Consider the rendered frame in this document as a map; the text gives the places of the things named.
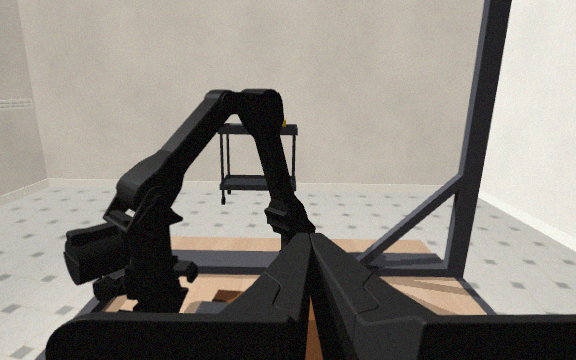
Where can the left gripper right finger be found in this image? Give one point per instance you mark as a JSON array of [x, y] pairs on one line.
[[359, 316]]

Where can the grey network switch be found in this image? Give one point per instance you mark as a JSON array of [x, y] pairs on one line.
[[211, 307]]

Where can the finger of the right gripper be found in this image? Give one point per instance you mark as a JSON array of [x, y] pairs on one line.
[[174, 303]]

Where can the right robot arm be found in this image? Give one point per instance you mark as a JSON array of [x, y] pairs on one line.
[[105, 250]]

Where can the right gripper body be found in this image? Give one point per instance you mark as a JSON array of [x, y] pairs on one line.
[[154, 284]]

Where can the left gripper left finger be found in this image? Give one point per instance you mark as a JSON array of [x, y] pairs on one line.
[[256, 327]]

